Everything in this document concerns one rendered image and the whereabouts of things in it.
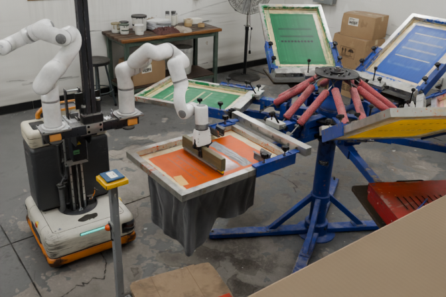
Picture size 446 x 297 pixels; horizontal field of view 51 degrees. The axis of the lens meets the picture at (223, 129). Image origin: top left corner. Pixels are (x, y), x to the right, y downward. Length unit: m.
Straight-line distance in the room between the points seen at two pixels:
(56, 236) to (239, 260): 1.27
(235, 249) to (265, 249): 0.22
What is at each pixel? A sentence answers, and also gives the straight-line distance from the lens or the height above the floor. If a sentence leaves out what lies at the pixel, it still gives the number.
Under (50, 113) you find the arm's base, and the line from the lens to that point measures 2.72.
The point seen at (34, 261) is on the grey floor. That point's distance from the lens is 3.66.
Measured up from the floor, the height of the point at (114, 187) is 0.93.
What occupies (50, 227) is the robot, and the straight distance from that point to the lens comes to 3.47.
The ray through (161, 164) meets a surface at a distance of 2.69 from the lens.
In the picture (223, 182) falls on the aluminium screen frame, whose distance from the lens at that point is 2.46.
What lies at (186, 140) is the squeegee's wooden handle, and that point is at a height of 1.04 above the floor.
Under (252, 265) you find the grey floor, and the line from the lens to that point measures 3.48.
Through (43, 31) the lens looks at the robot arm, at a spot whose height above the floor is 1.70.
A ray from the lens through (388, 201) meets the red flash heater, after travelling 2.24.
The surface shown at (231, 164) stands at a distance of 2.70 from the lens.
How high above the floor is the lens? 2.22
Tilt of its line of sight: 24 degrees down
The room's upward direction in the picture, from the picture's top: 2 degrees clockwise
